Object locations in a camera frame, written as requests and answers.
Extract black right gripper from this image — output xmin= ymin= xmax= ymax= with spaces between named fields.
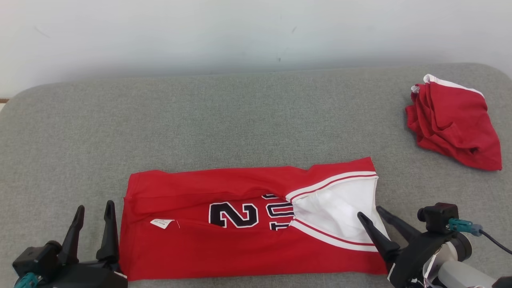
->
xmin=356 ymin=206 xmax=457 ymax=288

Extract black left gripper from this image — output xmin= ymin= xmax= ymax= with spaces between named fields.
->
xmin=39 ymin=200 xmax=129 ymax=288

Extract red shorts with white stripe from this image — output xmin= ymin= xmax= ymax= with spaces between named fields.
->
xmin=405 ymin=74 xmax=503 ymax=172

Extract red jersey with white sleeves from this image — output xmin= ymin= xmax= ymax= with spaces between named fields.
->
xmin=119 ymin=156 xmax=391 ymax=282

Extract grey fabric sofa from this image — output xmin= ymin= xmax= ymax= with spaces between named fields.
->
xmin=0 ymin=62 xmax=512 ymax=288

